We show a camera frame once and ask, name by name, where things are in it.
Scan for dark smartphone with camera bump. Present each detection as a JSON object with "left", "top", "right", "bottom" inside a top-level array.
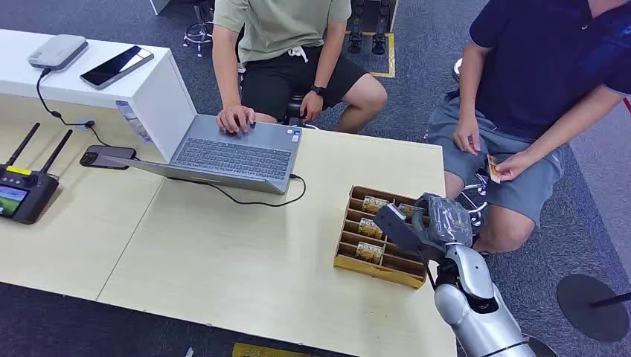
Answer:
[{"left": 79, "top": 144, "right": 138, "bottom": 172}]

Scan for chrome stool base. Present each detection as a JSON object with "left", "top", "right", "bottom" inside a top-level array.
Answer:
[{"left": 182, "top": 0, "right": 215, "bottom": 58}]

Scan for person's left hand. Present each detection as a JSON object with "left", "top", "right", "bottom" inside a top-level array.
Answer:
[
  {"left": 494, "top": 149, "right": 537, "bottom": 182},
  {"left": 299, "top": 90, "right": 325, "bottom": 123}
]

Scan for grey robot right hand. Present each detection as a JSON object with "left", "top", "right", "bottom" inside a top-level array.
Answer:
[{"left": 411, "top": 192, "right": 475, "bottom": 248}]

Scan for yellow floor marker plate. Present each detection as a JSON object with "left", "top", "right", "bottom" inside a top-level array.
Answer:
[{"left": 231, "top": 342, "right": 309, "bottom": 357}]

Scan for yellow printed card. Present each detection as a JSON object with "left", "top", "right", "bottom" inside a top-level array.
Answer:
[
  {"left": 486, "top": 153, "right": 502, "bottom": 185},
  {"left": 357, "top": 217, "right": 385, "bottom": 240},
  {"left": 362, "top": 195, "right": 391, "bottom": 215},
  {"left": 354, "top": 240, "right": 385, "bottom": 265},
  {"left": 397, "top": 202, "right": 425, "bottom": 221}
]

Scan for black laptop cable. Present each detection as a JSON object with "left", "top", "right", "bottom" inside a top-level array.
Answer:
[{"left": 166, "top": 173, "right": 308, "bottom": 208}]

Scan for black smartphone with glossy screen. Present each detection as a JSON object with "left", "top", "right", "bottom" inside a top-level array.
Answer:
[{"left": 79, "top": 45, "right": 156, "bottom": 91}]

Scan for white desk riser shelf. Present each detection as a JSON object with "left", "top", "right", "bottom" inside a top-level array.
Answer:
[{"left": 0, "top": 28, "right": 199, "bottom": 164}]

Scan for chrome stool frame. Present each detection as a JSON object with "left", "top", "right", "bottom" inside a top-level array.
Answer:
[{"left": 458, "top": 168, "right": 490, "bottom": 228}]

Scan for person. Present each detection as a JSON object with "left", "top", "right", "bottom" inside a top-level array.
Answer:
[
  {"left": 426, "top": 0, "right": 631, "bottom": 255},
  {"left": 211, "top": 0, "right": 388, "bottom": 135}
]

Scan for grey flat rounded device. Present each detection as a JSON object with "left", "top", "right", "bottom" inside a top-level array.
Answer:
[{"left": 26, "top": 33, "right": 90, "bottom": 73}]

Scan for round black stand base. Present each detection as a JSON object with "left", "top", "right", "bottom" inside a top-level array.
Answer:
[{"left": 556, "top": 274, "right": 631, "bottom": 344}]

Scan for printed label sticker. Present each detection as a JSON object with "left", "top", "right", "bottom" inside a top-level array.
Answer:
[{"left": 115, "top": 99, "right": 154, "bottom": 144}]

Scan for grey open laptop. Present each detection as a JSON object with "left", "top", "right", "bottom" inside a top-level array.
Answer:
[{"left": 100, "top": 113, "right": 304, "bottom": 196}]

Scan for person's right hand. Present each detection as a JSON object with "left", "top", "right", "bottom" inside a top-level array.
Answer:
[
  {"left": 215, "top": 104, "right": 257, "bottom": 135},
  {"left": 452, "top": 115, "right": 482, "bottom": 155}
]

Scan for black robot legs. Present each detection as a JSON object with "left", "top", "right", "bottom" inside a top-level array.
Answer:
[{"left": 346, "top": 0, "right": 397, "bottom": 56}]

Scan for black device cable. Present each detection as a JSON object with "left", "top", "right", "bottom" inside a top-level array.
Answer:
[{"left": 35, "top": 67, "right": 113, "bottom": 149}]

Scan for black remote controller with antennas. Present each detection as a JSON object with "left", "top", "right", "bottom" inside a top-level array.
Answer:
[{"left": 0, "top": 122, "right": 74, "bottom": 226}]

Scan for wooden slotted card box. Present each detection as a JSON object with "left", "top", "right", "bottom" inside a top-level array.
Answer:
[{"left": 333, "top": 184, "right": 433, "bottom": 291}]

